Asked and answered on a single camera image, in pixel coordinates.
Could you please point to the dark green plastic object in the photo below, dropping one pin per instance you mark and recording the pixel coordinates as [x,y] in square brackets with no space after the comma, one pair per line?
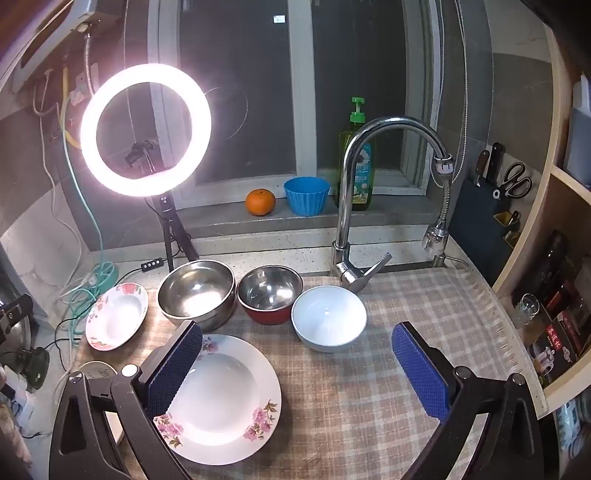
[32,369]

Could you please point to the blue fluted cup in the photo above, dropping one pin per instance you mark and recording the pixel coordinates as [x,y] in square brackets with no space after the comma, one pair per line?
[307,198]

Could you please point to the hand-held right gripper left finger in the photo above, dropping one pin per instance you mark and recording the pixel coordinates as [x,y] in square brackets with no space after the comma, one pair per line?
[173,364]

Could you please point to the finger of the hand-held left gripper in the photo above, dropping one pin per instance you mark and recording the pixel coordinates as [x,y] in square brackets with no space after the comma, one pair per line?
[16,308]

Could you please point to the clear drinking glass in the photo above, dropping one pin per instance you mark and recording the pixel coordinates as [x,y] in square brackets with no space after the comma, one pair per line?
[525,311]

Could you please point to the green dish soap bottle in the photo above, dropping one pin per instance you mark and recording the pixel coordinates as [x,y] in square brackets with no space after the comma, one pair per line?
[364,175]

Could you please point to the white window frame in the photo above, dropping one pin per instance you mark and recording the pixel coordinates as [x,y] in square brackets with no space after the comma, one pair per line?
[302,92]

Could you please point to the black tripod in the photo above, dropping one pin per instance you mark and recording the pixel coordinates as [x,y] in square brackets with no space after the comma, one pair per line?
[165,217]

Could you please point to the chrome faucet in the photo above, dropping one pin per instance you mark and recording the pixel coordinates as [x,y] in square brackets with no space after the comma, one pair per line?
[344,221]

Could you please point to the white ceramic bowl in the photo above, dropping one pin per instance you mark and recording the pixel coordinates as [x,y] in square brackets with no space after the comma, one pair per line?
[328,318]

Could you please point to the black inline remote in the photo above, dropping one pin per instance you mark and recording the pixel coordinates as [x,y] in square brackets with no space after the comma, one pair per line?
[152,264]

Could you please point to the grey plastic container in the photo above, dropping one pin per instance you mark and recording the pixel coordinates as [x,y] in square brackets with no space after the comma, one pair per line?
[579,134]

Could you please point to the black red printed box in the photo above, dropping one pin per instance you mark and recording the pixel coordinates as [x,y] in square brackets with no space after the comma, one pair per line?
[554,346]

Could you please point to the large floral plate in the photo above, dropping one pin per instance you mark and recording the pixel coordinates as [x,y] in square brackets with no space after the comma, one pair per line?
[221,406]

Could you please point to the red steel bowl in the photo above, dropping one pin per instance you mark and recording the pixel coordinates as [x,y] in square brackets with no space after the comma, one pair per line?
[268,290]

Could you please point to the dark bottle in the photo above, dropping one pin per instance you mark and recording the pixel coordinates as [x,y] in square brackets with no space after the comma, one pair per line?
[551,258]

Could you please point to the large steel bowl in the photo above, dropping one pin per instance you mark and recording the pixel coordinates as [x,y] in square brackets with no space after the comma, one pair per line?
[196,290]

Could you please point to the small floral plate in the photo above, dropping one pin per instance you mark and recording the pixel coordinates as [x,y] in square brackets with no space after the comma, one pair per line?
[115,318]

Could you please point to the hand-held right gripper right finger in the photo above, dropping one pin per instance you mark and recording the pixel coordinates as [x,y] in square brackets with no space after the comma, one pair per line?
[420,369]

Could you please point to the dark blue knife block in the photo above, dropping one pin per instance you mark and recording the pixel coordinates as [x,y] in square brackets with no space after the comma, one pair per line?
[475,221]

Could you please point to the flexible faucet sprayer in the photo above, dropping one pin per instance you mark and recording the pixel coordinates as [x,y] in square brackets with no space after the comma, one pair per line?
[434,235]

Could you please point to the orange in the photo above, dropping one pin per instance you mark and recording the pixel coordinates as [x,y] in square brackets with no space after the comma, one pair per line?
[261,203]

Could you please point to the black scissors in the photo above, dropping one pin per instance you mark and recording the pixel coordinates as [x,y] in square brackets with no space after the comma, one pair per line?
[504,187]

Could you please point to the plaid cloth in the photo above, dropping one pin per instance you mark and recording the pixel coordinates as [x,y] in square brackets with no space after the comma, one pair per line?
[360,406]

